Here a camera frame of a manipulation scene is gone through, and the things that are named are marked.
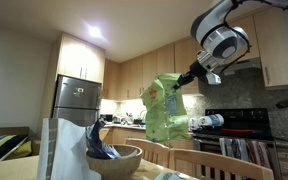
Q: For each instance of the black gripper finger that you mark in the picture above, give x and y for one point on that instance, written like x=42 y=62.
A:
x=182 y=80
x=180 y=85

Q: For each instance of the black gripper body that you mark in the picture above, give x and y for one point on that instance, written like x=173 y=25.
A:
x=195 y=72

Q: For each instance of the green popcorn bag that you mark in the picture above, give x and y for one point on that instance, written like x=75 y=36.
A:
x=165 y=110

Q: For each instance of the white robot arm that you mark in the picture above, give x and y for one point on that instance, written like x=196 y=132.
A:
x=217 y=40

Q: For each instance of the green striped cloth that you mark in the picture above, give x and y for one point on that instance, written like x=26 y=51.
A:
x=169 y=176

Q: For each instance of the blue snack bag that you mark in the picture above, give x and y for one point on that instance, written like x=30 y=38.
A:
x=99 y=143

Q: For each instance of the white paper bag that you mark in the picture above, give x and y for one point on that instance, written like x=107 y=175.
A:
x=65 y=150

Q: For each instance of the white mug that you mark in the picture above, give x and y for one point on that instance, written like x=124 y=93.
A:
x=194 y=125

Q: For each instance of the paper towel roll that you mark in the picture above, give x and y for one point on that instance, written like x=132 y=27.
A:
x=214 y=121

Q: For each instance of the wooden upper cabinet row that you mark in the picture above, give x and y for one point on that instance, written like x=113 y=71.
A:
x=130 y=76

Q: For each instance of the black kitchen stove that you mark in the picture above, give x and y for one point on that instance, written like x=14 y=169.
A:
x=237 y=120

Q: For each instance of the curved wooden chair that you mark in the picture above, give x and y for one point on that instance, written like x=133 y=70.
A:
x=150 y=148
x=217 y=163

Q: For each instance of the black countertop appliance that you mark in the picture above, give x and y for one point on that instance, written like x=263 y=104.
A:
x=107 y=118

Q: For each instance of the grey striped dish towel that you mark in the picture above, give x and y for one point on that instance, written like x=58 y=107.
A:
x=232 y=148

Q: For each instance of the ceiling light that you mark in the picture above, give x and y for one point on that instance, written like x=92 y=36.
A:
x=95 y=32

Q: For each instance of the wooden bowl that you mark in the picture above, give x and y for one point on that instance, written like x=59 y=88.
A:
x=117 y=166

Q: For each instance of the red striped dish towel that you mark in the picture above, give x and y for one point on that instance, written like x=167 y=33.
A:
x=260 y=153

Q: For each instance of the stainless steel refrigerator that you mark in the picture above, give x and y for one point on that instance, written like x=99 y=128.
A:
x=74 y=96

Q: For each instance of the yellow pillow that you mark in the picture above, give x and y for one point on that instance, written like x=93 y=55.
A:
x=22 y=151

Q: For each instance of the striped pillow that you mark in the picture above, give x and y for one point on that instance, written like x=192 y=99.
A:
x=0 y=146

